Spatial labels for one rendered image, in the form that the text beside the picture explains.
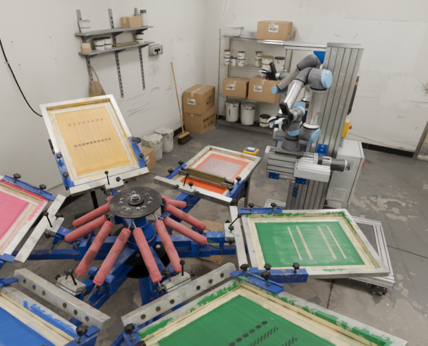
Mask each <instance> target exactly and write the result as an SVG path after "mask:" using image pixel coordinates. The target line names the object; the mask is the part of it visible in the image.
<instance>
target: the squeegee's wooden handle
mask: <svg viewBox="0 0 428 346"><path fill-rule="evenodd" d="M187 172H188V173H189V175H191V176H195V177H198V178H202V179H205V180H208V181H212V182H215V183H219V184H221V182H224V183H225V176H221V175H217V174H213V173H210V172H206V171H203V170H198V169H196V168H191V167H187Z"/></svg>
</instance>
